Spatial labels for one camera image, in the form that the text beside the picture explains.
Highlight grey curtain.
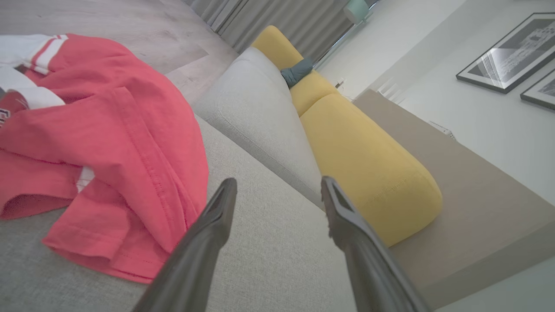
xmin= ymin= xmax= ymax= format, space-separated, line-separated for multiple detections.
xmin=184 ymin=0 xmax=360 ymax=61

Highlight mint green lamp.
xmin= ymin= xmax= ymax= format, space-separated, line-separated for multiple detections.
xmin=344 ymin=0 xmax=370 ymax=24

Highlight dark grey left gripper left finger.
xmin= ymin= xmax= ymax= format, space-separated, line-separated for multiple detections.
xmin=132 ymin=178 xmax=238 ymax=312

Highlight grey fabric sofa seat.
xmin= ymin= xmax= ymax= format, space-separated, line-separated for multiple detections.
xmin=0 ymin=114 xmax=360 ymax=312

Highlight large black framed picture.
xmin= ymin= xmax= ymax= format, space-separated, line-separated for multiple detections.
xmin=455 ymin=12 xmax=555 ymax=94

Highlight red jersey shirt white sleeves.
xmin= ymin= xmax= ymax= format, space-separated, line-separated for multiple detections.
xmin=0 ymin=34 xmax=209 ymax=284

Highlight grey sofa back cushion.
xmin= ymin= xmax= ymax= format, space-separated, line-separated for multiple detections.
xmin=192 ymin=46 xmax=326 ymax=211

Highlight dark teal cloth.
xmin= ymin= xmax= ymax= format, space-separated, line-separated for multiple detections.
xmin=281 ymin=58 xmax=314 ymax=88

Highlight small black framed picture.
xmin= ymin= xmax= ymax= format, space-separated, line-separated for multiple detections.
xmin=519 ymin=69 xmax=555 ymax=111

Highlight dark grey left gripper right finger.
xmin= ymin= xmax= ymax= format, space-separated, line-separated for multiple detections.
xmin=320 ymin=175 xmax=433 ymax=312

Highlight yellow sofa back cushion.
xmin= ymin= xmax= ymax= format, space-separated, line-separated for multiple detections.
xmin=299 ymin=93 xmax=444 ymax=247
xmin=251 ymin=25 xmax=341 ymax=117

